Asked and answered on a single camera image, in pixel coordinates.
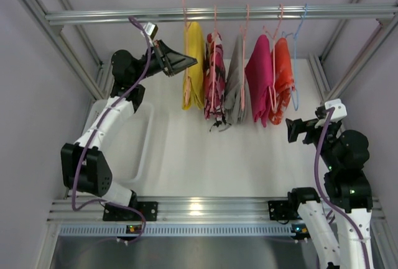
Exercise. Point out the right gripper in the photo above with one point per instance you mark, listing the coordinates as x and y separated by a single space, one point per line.
305 131

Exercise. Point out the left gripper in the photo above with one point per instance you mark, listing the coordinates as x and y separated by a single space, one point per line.
162 58

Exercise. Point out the pink wire hanger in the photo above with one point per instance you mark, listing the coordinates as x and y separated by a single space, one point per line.
187 85

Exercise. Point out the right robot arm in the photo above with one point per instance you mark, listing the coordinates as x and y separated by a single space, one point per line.
337 211

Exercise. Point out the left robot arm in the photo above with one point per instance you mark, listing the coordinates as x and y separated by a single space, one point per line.
84 165

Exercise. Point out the orange trousers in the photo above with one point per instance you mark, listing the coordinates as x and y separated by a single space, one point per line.
284 80

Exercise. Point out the pink patterned trousers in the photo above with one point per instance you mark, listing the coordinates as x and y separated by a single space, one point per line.
218 114

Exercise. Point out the grey trousers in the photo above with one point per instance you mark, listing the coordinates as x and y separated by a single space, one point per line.
237 99

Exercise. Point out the magenta trousers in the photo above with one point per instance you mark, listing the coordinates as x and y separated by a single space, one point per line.
260 79

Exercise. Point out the white plastic basket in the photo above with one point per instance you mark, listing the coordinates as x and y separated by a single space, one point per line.
122 134

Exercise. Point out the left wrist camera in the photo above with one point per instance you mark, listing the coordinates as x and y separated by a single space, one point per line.
150 30

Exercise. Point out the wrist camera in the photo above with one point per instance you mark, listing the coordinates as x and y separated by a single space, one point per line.
339 109
150 30

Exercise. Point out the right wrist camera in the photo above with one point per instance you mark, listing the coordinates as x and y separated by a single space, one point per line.
339 109

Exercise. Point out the left aluminium frame post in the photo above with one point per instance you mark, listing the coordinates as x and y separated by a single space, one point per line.
37 11

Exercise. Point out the aluminium frame post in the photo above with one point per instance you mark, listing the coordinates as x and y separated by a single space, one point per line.
37 11
351 46

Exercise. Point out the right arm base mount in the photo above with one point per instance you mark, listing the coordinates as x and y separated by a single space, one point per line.
282 211

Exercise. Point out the blue wire hanger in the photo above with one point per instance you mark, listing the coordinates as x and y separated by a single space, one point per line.
294 90

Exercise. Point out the aluminium front rail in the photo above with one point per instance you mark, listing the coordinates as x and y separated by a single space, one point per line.
174 210

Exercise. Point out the right aluminium frame post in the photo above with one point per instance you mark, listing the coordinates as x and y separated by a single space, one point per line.
351 46

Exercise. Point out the aluminium hanging rail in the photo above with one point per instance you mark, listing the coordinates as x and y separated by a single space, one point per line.
266 13

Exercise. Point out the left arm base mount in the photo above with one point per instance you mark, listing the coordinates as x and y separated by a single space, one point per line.
130 211

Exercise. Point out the slotted cable duct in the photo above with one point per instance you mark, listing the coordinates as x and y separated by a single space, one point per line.
176 230

